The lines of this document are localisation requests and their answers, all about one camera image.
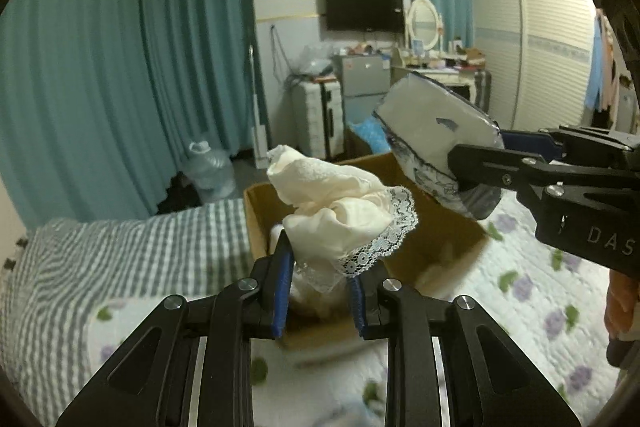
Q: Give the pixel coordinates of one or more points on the white cloth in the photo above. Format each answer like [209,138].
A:
[317,302]

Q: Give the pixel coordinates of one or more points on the white floral quilt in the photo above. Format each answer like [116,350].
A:
[525,312]

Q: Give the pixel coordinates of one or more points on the white wardrobe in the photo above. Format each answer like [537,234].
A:
[540,47]

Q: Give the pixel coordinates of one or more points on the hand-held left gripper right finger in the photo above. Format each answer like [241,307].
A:
[356,307]

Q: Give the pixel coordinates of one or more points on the clear plastic bag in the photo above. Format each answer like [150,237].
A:
[312,59]

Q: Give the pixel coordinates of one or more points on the clear water jug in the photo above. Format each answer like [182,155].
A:
[210,174]

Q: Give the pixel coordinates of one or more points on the grey mini fridge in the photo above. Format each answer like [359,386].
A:
[362,79]

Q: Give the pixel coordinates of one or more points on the brown cardboard box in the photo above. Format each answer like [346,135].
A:
[442,232]

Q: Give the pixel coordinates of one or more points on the blue plastic bag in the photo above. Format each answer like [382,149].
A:
[372,134]

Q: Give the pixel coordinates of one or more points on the white suitcase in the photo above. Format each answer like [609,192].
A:
[312,117]

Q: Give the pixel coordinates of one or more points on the black wall television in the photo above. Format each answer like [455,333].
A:
[364,7]

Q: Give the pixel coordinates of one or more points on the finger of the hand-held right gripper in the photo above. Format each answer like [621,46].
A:
[525,141]
[480,167]

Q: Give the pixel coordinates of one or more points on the grey checkered blanket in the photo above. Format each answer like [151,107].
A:
[125,252]

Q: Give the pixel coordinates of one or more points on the white grey garment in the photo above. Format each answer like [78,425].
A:
[430,117]

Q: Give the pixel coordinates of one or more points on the blue hanging garment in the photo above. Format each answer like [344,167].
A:
[595,67]

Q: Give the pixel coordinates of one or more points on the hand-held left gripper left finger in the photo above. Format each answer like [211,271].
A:
[281,292]

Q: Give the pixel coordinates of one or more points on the white dressing table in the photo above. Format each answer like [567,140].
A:
[450,77]

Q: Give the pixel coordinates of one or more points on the person's right hand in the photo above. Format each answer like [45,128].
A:
[622,307]

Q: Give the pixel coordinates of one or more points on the grey suitcase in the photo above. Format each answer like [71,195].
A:
[482,92]

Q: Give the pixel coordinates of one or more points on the peach hanging garment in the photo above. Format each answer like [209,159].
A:
[610,72]

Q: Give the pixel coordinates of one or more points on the cream lace-trimmed cloth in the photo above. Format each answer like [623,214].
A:
[325,187]

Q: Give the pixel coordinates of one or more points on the white oval mirror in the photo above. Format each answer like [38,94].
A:
[422,24]

